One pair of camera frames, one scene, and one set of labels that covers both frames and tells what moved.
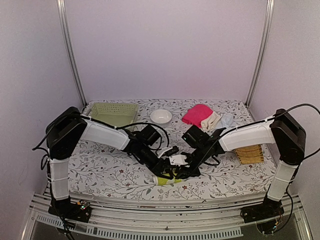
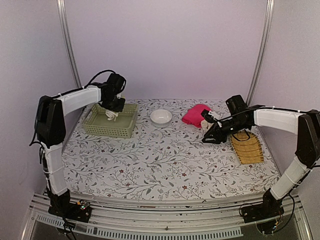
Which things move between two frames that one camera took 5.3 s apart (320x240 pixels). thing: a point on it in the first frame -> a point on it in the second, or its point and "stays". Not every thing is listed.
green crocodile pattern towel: [158, 181] -> [111, 115]
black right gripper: [187, 173] -> [219, 137]
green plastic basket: [114, 114] stays
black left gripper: [162, 166] -> [119, 108]
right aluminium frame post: [267, 29] stays
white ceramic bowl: [161, 117] stays
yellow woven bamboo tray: [250, 154] stays
